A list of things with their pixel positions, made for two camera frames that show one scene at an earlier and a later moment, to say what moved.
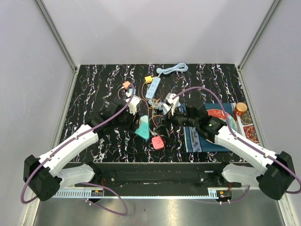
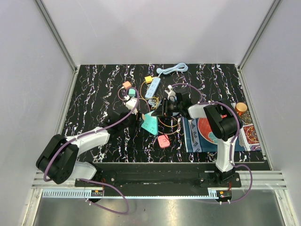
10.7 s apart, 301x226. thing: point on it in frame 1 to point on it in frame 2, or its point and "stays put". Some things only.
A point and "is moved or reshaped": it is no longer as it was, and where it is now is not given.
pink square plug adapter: (157, 142) to (163, 141)
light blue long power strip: (155, 81) stays put
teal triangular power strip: (143, 130) is moved or reshaped
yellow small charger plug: (148, 79) stays put
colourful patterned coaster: (250, 133) stays put
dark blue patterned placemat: (194, 142) stays put
